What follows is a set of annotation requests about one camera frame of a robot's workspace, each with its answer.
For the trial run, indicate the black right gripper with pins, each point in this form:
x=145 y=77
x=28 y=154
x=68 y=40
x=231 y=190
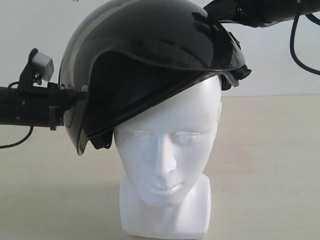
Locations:
x=257 y=13

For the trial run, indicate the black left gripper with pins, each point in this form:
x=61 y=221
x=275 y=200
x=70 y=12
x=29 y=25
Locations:
x=45 y=106

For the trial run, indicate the black helmet with visor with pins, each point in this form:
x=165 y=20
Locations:
x=128 y=56

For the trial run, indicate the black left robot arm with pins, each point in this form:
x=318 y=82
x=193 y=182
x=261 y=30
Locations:
x=10 y=106

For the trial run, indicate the white mannequin head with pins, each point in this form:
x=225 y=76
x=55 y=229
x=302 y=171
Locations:
x=164 y=151

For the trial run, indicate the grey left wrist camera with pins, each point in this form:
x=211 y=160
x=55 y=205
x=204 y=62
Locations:
x=42 y=65

